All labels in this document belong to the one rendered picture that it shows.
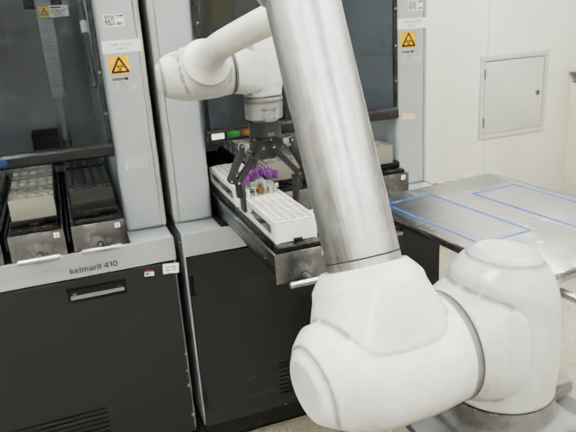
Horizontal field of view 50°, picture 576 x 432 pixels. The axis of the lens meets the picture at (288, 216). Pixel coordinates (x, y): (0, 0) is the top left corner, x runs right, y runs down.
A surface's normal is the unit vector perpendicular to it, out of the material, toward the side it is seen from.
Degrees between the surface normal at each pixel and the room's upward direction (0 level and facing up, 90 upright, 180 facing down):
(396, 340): 63
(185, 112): 90
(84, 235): 90
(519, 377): 95
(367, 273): 30
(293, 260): 90
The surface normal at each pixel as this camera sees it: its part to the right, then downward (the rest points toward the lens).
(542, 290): 0.41, -0.15
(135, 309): 0.35, 0.27
